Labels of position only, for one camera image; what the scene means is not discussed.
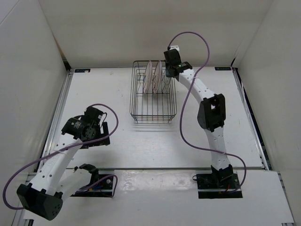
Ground black patterned white plate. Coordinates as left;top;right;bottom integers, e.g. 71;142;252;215
161;75;172;93

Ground red patterned plate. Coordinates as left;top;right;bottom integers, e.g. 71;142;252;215
143;61;152;94
152;61;162;94

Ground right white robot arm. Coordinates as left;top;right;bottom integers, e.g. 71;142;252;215
166;62;233;188

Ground right blue corner label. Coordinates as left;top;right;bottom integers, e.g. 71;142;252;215
214;66;231;71

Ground blue corner label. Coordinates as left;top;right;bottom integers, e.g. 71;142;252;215
214;66;231;71
74;69;91;73

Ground left blue corner label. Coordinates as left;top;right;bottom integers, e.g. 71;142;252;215
74;69;91;73

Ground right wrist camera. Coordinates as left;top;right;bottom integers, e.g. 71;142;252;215
164;46;182;66

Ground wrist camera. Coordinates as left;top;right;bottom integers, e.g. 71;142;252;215
81;106;104;125
164;46;182;66

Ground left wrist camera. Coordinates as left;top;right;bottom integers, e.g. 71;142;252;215
81;106;104;125

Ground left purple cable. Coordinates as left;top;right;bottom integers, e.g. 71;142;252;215
4;103;119;210

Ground wire dish rack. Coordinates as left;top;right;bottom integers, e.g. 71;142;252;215
129;60;177;123

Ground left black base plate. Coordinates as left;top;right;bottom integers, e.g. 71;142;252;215
73;174;118;198

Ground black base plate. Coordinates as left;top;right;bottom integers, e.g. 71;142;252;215
193;173;243;199
73;174;118;198

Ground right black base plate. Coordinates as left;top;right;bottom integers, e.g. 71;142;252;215
193;173;243;199

